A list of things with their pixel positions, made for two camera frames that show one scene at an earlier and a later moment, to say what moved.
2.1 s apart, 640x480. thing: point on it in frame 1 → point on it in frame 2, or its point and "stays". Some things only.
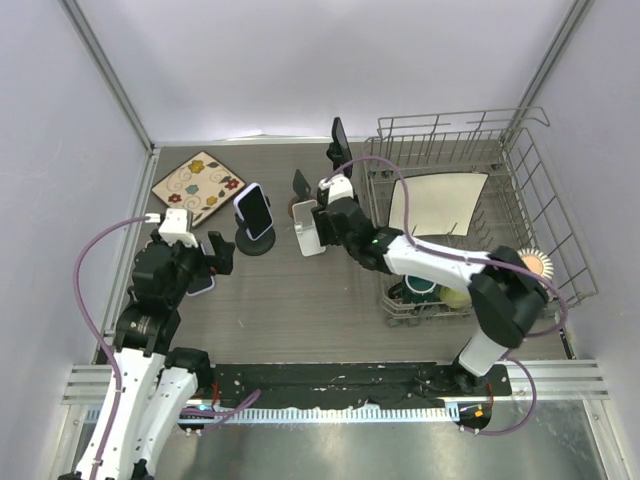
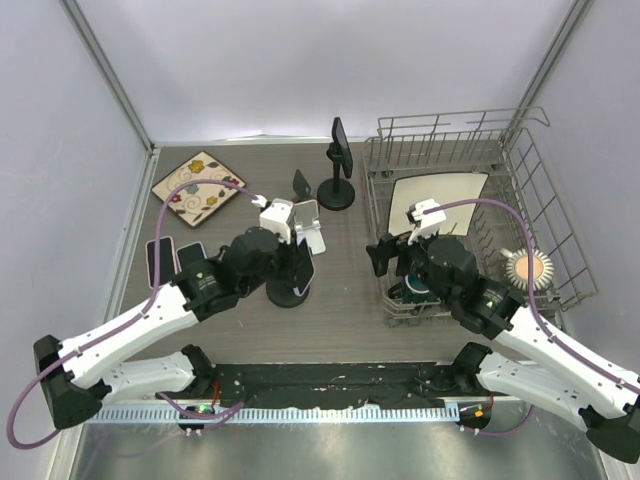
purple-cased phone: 254,210 → 304,268
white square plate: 438,205 stays
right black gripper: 324,226 → 388,247
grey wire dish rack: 475,181 stays
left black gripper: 222,260 → 289,262
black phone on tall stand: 343,146 stays
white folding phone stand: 306,229 stays
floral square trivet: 200,186 stays
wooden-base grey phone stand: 302,191 stays
